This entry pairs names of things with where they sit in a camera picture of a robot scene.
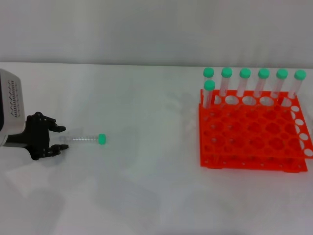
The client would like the orange plastic test tube rack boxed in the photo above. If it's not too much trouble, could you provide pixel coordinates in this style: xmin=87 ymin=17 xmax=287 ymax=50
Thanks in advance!
xmin=198 ymin=88 xmax=313 ymax=174

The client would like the clear test tube green cap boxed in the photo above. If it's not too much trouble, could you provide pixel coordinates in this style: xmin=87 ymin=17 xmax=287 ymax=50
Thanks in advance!
xmin=219 ymin=67 xmax=233 ymax=97
xmin=236 ymin=68 xmax=252 ymax=98
xmin=60 ymin=133 xmax=107 ymax=145
xmin=204 ymin=80 xmax=216 ymax=110
xmin=253 ymin=68 xmax=270 ymax=98
xmin=287 ymin=69 xmax=307 ymax=100
xmin=270 ymin=68 xmax=289 ymax=98
xmin=202 ymin=67 xmax=215 ymax=98

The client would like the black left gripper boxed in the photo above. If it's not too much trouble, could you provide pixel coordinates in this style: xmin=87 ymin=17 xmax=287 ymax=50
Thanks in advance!
xmin=6 ymin=112 xmax=69 ymax=161

